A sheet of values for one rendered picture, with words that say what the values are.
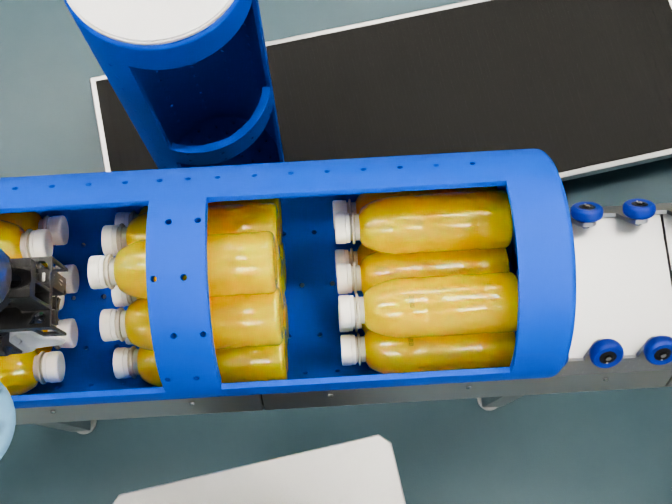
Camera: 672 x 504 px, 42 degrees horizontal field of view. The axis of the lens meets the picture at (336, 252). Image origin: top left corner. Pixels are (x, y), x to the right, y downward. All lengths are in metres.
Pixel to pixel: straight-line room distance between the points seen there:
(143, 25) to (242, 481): 0.66
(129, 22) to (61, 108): 1.17
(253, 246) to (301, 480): 0.27
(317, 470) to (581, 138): 1.43
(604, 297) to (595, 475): 0.98
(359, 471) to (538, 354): 0.24
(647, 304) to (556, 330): 0.34
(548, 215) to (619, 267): 0.35
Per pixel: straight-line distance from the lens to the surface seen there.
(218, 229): 1.06
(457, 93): 2.24
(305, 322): 1.21
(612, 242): 1.34
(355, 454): 1.01
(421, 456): 2.17
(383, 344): 1.08
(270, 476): 1.01
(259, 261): 0.99
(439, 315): 1.03
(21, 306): 0.88
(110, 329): 1.07
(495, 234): 1.07
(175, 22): 1.31
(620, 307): 1.32
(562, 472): 2.22
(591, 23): 2.40
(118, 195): 1.03
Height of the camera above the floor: 2.16
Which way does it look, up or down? 75 degrees down
